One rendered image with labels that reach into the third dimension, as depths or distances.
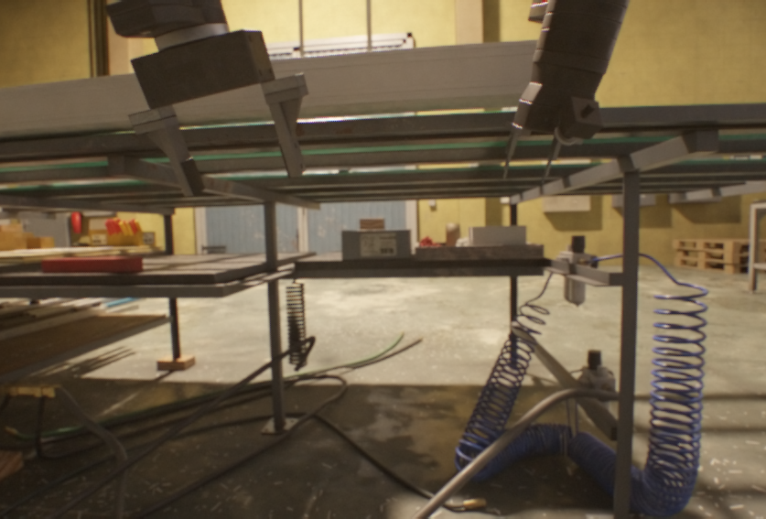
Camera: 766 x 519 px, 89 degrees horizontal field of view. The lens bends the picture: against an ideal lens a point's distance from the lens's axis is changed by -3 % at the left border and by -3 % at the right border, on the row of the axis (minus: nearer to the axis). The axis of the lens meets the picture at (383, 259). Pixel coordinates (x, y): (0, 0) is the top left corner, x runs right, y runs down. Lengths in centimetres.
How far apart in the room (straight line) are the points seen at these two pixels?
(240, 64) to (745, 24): 927
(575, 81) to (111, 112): 65
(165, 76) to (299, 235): 691
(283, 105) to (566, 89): 29
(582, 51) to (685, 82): 824
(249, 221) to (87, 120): 698
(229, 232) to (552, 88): 758
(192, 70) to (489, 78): 37
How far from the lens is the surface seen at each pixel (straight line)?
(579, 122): 44
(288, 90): 46
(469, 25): 753
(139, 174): 85
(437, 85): 60
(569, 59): 47
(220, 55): 47
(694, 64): 886
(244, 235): 776
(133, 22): 43
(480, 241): 133
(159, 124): 53
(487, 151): 88
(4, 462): 168
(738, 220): 890
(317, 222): 733
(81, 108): 81
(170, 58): 49
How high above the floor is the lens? 69
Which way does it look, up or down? 4 degrees down
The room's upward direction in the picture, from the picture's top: 1 degrees counter-clockwise
